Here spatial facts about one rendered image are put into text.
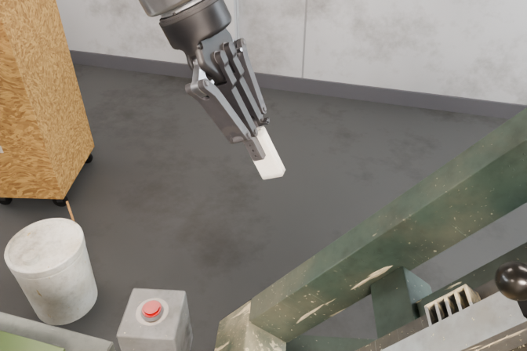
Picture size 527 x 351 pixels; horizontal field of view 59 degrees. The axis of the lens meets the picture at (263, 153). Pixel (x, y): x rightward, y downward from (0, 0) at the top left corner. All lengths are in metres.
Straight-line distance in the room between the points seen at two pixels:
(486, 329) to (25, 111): 2.17
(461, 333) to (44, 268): 1.63
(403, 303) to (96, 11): 3.64
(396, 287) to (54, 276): 1.46
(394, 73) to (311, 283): 2.78
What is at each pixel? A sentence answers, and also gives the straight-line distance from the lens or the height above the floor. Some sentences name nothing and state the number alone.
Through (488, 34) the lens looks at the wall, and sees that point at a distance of 3.49.
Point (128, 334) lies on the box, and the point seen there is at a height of 0.93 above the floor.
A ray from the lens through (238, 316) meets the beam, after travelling 1.08.
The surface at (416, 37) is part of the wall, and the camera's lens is 3.46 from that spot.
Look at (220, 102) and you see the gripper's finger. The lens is 0.51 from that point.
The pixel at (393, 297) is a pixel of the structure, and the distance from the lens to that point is 0.87.
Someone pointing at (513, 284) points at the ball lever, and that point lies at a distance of 0.51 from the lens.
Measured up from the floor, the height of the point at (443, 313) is 1.22.
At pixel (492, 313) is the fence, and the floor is 1.28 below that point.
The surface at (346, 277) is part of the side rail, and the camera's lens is 0.91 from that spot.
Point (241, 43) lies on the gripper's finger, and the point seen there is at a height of 1.55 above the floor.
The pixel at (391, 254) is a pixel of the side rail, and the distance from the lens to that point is 0.87.
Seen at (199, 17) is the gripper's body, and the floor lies 1.60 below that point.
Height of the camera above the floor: 1.77
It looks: 36 degrees down
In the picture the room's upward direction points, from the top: straight up
